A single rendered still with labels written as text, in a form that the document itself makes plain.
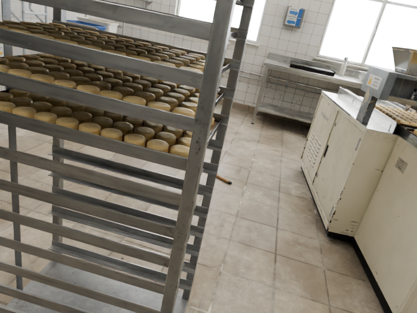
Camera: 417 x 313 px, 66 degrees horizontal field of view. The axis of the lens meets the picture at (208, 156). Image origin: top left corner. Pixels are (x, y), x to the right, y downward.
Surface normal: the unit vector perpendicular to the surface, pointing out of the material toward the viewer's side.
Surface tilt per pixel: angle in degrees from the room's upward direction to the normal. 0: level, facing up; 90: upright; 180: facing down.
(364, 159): 90
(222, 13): 90
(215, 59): 90
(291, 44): 90
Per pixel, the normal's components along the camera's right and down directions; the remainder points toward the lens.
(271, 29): -0.22, 0.34
